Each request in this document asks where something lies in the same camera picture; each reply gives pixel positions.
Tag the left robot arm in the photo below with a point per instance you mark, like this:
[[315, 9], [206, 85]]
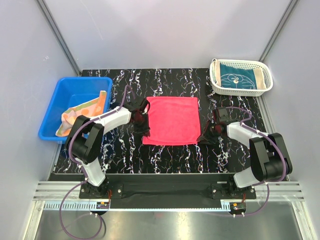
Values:
[[86, 135]]

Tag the right aluminium frame post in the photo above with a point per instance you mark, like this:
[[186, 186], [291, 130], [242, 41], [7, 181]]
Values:
[[279, 28]]

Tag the teal beige Doraemon towel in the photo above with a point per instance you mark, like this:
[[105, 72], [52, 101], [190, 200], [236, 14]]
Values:
[[238, 78]]

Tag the aluminium rail profile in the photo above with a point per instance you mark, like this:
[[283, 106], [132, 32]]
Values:
[[278, 191]]

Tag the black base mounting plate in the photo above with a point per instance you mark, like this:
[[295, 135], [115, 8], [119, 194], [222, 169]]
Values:
[[177, 188]]

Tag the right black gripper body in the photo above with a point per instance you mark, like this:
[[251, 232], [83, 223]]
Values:
[[214, 131]]

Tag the blue plastic bin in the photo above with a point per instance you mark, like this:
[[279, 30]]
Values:
[[70, 92]]

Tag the aluminium frame post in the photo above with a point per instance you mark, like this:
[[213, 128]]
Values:
[[58, 35], [279, 28]]

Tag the white perforated basket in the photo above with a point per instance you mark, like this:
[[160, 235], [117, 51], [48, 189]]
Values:
[[245, 64]]

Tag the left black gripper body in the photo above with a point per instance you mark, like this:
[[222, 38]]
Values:
[[141, 125]]

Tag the left aluminium frame post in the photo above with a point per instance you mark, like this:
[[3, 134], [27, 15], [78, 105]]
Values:
[[58, 35]]

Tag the white cable duct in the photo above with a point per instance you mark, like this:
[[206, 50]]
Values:
[[116, 205]]

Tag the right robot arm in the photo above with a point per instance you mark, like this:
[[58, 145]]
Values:
[[269, 158]]

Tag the pink towel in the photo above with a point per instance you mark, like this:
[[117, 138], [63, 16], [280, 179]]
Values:
[[173, 121]]

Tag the orange patterned towel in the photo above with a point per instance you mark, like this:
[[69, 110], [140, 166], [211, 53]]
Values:
[[88, 109]]

